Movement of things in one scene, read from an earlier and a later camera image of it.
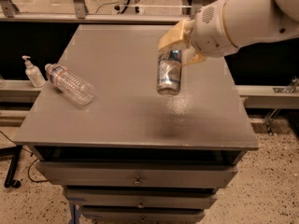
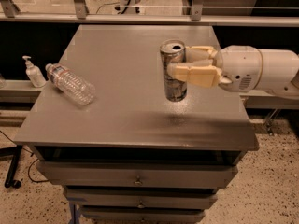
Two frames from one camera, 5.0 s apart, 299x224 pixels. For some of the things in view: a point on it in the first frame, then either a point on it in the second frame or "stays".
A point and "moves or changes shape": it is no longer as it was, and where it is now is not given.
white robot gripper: [211, 35] to [240, 67]
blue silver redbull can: [168, 74] moves or changes shape
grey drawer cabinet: [131, 155] stays
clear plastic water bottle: [76, 89] stays
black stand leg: [16, 151] stays
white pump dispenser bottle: [34, 74] stays
